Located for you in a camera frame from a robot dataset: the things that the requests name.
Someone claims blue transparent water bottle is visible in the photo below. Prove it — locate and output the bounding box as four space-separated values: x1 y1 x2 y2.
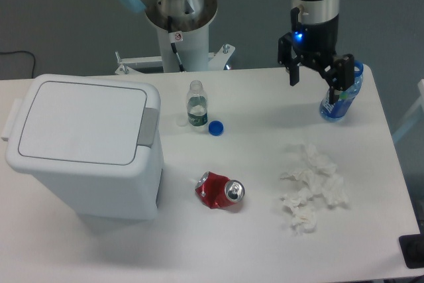
319 61 364 122

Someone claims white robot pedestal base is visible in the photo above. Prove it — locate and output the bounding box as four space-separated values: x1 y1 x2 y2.
115 0 235 74

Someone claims black cable on floor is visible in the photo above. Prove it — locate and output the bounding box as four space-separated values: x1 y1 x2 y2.
0 50 36 80

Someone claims clear plastic water bottle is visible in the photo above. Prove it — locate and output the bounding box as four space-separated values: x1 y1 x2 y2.
185 80 208 133

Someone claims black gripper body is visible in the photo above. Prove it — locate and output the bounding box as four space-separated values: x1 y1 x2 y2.
277 17 339 72

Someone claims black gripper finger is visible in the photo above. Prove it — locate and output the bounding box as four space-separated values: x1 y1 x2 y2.
324 54 354 103
278 36 299 86

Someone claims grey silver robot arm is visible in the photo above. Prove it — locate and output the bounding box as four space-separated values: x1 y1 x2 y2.
119 0 354 103

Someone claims crushed red soda can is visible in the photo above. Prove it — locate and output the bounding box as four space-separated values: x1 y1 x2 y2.
195 171 245 209

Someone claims crumpled white tissue paper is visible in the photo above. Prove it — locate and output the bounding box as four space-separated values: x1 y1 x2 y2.
280 144 349 235

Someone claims white frame at right edge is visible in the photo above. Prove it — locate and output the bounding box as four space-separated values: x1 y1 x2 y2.
392 80 423 144

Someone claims black device at table edge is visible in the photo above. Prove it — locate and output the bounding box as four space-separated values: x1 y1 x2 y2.
399 234 423 269

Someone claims white plastic trash can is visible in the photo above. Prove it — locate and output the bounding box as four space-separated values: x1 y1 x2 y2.
5 74 164 220

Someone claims blue bottle cap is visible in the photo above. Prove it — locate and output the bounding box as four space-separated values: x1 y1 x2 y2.
208 120 224 137

